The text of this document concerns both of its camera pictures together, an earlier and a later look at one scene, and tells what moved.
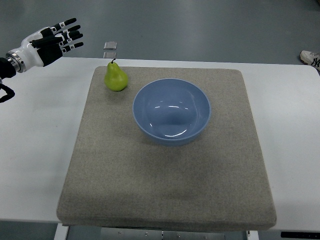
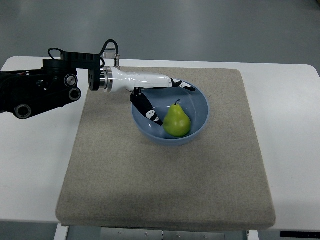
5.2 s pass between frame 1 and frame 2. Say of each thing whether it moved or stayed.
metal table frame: stayed
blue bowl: stayed
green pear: moved
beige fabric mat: stayed
